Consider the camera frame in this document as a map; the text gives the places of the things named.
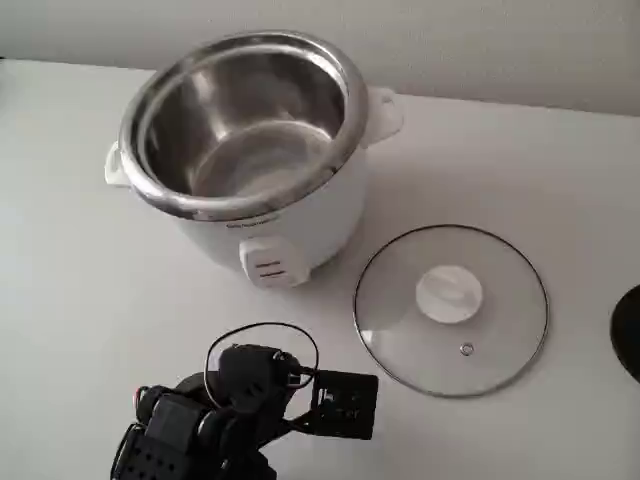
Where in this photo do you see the thin black cable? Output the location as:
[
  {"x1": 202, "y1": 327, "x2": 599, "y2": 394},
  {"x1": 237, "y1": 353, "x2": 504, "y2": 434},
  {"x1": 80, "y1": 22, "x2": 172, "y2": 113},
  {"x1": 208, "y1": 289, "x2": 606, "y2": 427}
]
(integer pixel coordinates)
[{"x1": 203, "y1": 322, "x2": 321, "y2": 416}]

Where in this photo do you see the white rice cooker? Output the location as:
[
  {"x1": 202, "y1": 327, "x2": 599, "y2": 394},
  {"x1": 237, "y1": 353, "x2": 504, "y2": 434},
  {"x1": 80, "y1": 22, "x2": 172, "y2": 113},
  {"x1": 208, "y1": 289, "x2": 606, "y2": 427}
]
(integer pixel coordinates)
[{"x1": 103, "y1": 29, "x2": 404, "y2": 290}]

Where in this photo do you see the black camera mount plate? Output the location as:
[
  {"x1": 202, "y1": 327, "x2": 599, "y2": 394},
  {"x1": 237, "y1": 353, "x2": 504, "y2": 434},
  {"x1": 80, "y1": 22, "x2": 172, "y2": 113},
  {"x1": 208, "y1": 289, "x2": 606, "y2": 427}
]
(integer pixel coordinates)
[{"x1": 299, "y1": 368, "x2": 380, "y2": 442}]

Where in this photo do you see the steel inner pot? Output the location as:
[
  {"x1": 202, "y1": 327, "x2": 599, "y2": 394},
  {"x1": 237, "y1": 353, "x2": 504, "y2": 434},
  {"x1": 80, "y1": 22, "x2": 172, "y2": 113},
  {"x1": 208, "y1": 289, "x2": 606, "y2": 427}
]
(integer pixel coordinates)
[{"x1": 133, "y1": 58, "x2": 352, "y2": 202}]

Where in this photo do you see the glass lid with white knob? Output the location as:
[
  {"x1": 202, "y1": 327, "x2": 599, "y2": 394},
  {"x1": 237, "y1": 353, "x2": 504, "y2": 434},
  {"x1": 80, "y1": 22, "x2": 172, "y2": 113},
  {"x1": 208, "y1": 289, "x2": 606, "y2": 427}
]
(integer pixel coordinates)
[{"x1": 352, "y1": 224, "x2": 550, "y2": 399}]

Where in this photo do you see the black round object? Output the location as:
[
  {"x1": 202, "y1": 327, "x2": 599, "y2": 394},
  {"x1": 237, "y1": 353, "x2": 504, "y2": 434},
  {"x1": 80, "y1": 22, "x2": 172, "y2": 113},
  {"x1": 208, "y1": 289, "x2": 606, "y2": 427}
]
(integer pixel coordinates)
[{"x1": 609, "y1": 284, "x2": 640, "y2": 386}]

